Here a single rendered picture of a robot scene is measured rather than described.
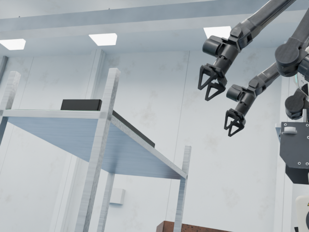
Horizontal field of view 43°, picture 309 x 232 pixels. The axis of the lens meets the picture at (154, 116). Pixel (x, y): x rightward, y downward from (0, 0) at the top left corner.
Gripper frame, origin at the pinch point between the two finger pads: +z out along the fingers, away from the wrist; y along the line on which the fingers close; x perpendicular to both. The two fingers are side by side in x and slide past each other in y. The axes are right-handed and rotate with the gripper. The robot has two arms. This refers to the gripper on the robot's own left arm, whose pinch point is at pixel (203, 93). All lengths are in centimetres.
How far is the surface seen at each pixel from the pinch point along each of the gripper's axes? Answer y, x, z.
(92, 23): -417, -494, -146
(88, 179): 24, -5, 46
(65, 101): 8, -46, 29
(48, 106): -666, -705, 37
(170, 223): -204, -60, 62
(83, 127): 15.7, -24.3, 33.6
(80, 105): 7.5, -38.0, 27.1
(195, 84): -679, -365, -196
